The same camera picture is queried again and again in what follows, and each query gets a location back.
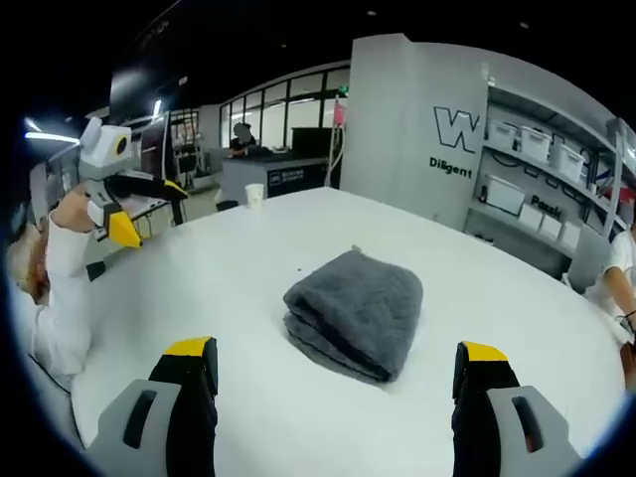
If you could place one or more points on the grey towel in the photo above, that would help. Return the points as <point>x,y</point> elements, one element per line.
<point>355,310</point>

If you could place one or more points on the flat white box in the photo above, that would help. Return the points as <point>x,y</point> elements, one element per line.
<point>551,226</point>
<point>571,235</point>
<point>530,216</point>

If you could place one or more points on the person's left hand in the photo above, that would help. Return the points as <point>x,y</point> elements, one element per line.
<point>72,212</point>

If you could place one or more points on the ceiling strip light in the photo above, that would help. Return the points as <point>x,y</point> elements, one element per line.
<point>49,135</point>

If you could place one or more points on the white paper cup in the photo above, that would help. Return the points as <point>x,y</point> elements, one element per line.
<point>255,197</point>

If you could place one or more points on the grey reception counter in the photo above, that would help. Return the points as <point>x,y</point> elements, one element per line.
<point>273,176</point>

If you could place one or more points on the black monitor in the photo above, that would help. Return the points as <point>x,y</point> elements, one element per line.
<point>312,141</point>

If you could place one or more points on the large white storage bin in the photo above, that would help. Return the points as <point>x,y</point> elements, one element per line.
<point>504,195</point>

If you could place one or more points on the pink hanging item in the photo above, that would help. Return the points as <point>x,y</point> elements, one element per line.
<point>340,114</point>

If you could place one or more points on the grey storage shelf rack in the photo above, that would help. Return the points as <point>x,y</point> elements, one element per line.
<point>593,196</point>

